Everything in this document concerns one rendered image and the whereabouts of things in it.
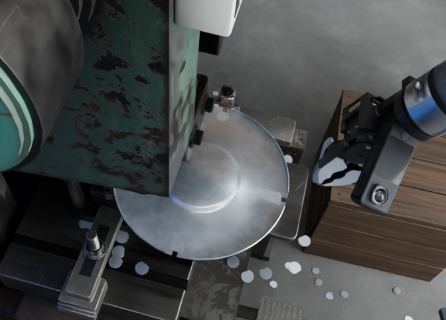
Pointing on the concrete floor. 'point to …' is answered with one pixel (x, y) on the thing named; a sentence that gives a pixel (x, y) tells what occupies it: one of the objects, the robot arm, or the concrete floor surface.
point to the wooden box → (438, 248)
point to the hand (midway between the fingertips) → (320, 182)
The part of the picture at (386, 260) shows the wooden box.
